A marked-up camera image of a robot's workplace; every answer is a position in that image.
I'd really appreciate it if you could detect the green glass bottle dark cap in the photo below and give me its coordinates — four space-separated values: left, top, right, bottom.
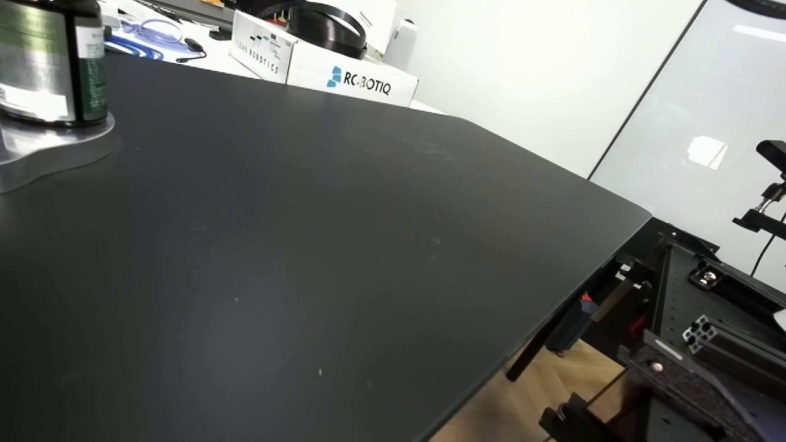
0 0 112 127

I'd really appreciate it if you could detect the white plastic bottle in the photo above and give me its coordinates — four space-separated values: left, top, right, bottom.
386 16 421 73

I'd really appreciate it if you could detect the white Robotiq cardboard box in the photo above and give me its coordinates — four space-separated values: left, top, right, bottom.
226 8 424 107

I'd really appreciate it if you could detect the black under-table brackets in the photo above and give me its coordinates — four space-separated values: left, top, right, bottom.
504 253 659 442

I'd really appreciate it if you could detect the black perforated breadboard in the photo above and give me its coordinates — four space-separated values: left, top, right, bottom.
642 242 786 442

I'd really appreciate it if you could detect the blue white plastic pack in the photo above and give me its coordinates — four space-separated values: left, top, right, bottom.
103 16 210 65

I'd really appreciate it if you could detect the silver metal plate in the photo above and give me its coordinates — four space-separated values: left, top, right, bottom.
0 110 119 195

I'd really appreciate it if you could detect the black camera stand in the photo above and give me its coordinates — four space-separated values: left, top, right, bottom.
732 137 786 241

